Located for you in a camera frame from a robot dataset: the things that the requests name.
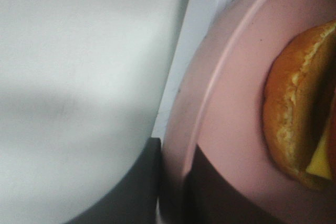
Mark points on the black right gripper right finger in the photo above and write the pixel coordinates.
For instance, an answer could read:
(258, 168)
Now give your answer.
(209, 198)

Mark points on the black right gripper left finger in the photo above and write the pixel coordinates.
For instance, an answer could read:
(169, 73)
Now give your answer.
(134, 198)

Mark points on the pink round plate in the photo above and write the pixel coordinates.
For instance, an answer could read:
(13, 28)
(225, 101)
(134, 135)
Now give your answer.
(218, 108)

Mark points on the toy burger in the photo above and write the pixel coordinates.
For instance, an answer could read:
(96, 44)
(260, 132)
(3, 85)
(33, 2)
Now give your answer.
(297, 102)

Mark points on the white microwave oven body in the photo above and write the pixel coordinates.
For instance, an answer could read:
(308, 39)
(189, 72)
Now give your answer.
(197, 19)

